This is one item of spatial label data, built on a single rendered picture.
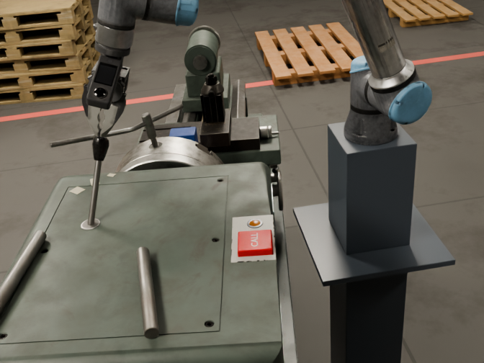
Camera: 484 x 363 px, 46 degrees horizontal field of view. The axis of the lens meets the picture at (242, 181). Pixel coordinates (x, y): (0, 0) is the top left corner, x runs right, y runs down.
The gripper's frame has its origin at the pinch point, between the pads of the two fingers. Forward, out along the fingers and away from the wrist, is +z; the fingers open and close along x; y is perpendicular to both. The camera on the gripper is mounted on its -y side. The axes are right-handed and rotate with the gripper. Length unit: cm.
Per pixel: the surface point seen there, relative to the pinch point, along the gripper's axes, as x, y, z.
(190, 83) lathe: -16, 120, 32
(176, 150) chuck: -17.1, 9.8, 5.1
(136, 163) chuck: -8.6, 5.1, 8.5
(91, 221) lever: -4.2, -23.3, 6.2
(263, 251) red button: -35, -36, -4
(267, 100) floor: -79, 328, 114
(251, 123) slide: -41, 78, 25
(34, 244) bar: 3.8, -31.1, 7.8
